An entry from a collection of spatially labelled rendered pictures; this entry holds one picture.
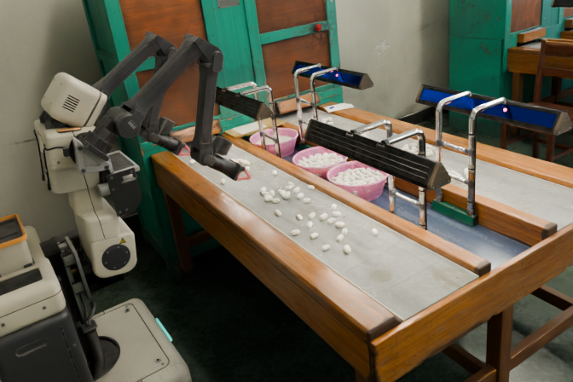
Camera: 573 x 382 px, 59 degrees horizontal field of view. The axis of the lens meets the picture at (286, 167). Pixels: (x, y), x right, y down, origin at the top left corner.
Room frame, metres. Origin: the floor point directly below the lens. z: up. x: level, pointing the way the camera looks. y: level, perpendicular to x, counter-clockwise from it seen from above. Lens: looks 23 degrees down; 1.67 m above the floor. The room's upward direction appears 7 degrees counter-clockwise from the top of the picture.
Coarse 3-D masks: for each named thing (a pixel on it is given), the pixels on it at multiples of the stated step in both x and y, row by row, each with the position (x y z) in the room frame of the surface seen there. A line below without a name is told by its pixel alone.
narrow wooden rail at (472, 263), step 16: (240, 144) 2.59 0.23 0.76; (272, 160) 2.29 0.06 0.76; (304, 176) 2.06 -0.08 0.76; (336, 192) 1.86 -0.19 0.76; (352, 208) 1.75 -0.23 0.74; (368, 208) 1.69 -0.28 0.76; (384, 224) 1.59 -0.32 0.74; (400, 224) 1.54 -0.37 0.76; (416, 240) 1.45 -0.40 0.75; (432, 240) 1.41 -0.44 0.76; (448, 256) 1.33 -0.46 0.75; (464, 256) 1.30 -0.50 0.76; (480, 272) 1.23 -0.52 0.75
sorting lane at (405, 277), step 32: (256, 160) 2.38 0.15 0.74; (256, 192) 2.01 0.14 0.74; (320, 192) 1.93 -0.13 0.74; (288, 224) 1.69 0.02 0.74; (320, 224) 1.66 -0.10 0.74; (352, 224) 1.63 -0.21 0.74; (320, 256) 1.45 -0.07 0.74; (352, 256) 1.42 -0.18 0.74; (384, 256) 1.40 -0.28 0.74; (416, 256) 1.37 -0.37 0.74; (384, 288) 1.23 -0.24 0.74; (416, 288) 1.21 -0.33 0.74; (448, 288) 1.19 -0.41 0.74
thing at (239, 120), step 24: (336, 96) 3.23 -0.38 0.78; (240, 120) 2.88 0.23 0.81; (120, 144) 3.04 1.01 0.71; (144, 144) 2.60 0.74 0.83; (192, 144) 2.77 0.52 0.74; (144, 168) 2.61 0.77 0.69; (144, 192) 2.79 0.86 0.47; (144, 216) 2.97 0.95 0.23; (168, 216) 2.65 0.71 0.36; (168, 240) 2.64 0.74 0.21; (216, 240) 2.77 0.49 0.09; (168, 264) 2.62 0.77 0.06
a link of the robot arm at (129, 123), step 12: (192, 36) 1.77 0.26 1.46; (180, 48) 1.74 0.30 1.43; (192, 48) 1.73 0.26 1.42; (204, 48) 1.75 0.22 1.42; (216, 48) 1.78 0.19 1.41; (168, 60) 1.73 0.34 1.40; (180, 60) 1.71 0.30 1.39; (192, 60) 1.74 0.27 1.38; (204, 60) 1.81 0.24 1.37; (156, 72) 1.70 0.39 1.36; (168, 72) 1.68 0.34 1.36; (180, 72) 1.71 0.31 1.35; (156, 84) 1.66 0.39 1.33; (168, 84) 1.69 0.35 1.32; (132, 96) 1.66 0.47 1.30; (144, 96) 1.63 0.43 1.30; (156, 96) 1.66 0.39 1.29; (132, 108) 1.60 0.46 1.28; (144, 108) 1.63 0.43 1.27; (120, 120) 1.56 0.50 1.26; (132, 120) 1.58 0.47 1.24; (120, 132) 1.56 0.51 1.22; (132, 132) 1.58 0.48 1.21
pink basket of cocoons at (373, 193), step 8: (336, 168) 2.11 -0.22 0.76; (344, 168) 2.13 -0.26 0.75; (352, 168) 2.13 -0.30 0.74; (328, 176) 2.03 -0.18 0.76; (336, 176) 2.09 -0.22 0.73; (336, 184) 1.93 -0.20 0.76; (368, 184) 1.88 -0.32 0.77; (376, 184) 1.90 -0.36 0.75; (384, 184) 1.95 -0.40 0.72; (352, 192) 1.90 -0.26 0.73; (368, 192) 1.90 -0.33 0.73; (376, 192) 1.92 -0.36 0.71; (368, 200) 1.92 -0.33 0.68
